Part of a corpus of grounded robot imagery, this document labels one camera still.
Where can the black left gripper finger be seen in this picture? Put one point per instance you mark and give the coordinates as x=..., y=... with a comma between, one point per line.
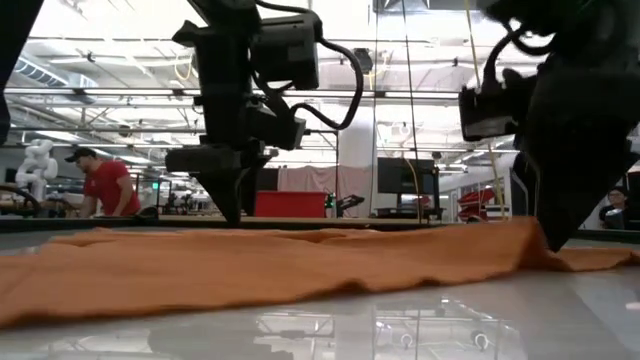
x=225, y=195
x=255, y=190

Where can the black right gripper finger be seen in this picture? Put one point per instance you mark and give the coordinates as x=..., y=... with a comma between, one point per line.
x=575, y=200

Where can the orange towel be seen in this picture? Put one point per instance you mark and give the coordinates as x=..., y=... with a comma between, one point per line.
x=300, y=265

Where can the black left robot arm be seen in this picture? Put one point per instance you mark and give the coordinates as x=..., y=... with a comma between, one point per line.
x=220, y=60

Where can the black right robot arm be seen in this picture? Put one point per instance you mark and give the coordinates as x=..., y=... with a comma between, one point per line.
x=575, y=20

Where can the red plastic bin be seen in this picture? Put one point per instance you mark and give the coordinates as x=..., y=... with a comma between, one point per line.
x=290, y=205

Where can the person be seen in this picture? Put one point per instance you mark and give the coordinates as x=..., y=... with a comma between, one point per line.
x=107, y=187
x=617, y=200

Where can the black background device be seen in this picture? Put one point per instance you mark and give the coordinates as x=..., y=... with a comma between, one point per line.
x=350, y=201

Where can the white building column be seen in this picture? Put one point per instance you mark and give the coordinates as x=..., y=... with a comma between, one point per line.
x=357, y=145

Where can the black monitor on stand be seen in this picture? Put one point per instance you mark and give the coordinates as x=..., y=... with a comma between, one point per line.
x=400, y=175

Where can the long ceiling light bar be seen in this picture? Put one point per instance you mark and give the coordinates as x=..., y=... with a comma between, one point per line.
x=400, y=94

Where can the white humanoid robot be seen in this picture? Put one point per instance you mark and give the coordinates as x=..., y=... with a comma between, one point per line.
x=37, y=165

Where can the black curved hoop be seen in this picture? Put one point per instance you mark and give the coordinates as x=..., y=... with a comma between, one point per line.
x=30, y=196

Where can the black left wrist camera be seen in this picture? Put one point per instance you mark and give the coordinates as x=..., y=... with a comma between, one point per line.
x=280, y=130

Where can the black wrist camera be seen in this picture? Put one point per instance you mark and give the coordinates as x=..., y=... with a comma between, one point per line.
x=280, y=130
x=490, y=115

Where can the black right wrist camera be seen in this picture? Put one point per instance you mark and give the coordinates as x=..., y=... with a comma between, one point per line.
x=490, y=115

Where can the red metal frame object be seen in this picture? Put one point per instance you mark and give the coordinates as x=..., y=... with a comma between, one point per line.
x=477, y=197

